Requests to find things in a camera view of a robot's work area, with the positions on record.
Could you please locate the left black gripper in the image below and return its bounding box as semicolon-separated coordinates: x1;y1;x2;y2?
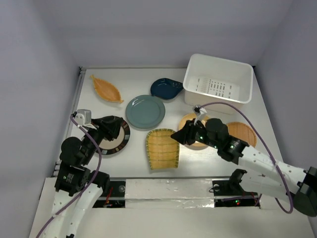
82;115;123;164

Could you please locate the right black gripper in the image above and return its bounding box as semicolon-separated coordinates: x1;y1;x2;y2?
170;118;220;149

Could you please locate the yellow round plate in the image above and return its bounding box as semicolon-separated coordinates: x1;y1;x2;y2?
178;113;210;150

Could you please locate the beige plate with dark rim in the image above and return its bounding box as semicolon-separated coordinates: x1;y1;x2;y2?
99;120;131;155

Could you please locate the rectangular woven bamboo tray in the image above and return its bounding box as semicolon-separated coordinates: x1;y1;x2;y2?
146;128;180;171

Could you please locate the orange fish-shaped dish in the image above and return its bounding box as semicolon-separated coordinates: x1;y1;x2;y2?
90;74;124;104

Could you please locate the teal round plate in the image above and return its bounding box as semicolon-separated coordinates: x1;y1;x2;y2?
125;95;165;129

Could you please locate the dark blue ceramic dish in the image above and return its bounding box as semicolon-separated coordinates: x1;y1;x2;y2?
150;78;183;100

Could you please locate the round woven bamboo basket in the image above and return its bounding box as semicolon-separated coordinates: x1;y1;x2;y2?
226;122;257;147

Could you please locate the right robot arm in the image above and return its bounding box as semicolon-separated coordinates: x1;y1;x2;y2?
171;119;317;217

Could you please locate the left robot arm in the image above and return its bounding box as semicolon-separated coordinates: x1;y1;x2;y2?
43;111;123;238

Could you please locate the white plastic bin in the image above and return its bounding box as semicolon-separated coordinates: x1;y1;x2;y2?
183;54;254;114

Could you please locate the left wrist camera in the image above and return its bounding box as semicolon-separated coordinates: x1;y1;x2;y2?
75;109;92;126

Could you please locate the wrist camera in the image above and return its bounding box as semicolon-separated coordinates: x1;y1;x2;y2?
193;105;207;125
75;109;92;126

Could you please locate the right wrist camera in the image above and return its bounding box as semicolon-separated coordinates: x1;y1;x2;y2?
193;105;207;125

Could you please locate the metal rail on left edge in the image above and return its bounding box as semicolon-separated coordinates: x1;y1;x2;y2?
51;66;86;177

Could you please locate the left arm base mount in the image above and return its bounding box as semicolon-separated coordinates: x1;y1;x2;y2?
93;180;126;208

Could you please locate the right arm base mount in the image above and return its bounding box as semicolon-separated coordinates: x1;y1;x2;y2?
209;169;260;207

